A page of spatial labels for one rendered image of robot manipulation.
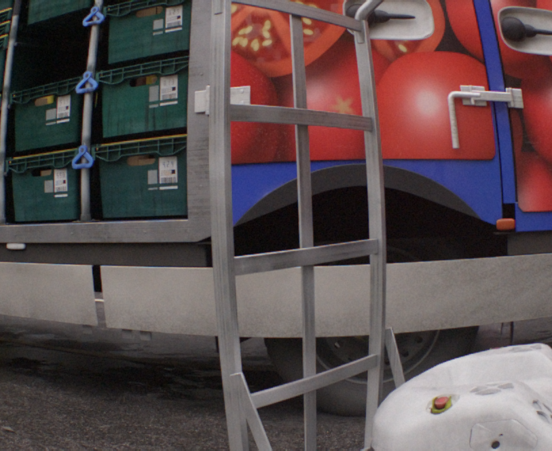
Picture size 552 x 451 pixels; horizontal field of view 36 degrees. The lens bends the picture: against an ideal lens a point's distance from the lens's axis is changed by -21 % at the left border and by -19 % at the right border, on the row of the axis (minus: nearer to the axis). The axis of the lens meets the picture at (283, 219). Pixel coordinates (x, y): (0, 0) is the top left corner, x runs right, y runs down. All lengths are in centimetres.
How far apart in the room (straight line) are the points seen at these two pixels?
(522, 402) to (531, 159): 138
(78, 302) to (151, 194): 46
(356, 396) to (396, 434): 145
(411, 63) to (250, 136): 53
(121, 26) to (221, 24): 167
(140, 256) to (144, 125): 44
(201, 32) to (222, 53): 135
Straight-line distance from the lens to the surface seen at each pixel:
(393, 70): 285
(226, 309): 167
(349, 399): 305
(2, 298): 340
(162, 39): 326
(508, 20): 284
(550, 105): 282
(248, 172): 294
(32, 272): 329
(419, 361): 301
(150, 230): 304
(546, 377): 191
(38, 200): 344
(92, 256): 316
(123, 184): 326
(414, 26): 289
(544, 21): 289
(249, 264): 172
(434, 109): 283
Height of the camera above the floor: 72
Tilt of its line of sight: 2 degrees down
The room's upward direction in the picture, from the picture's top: 2 degrees counter-clockwise
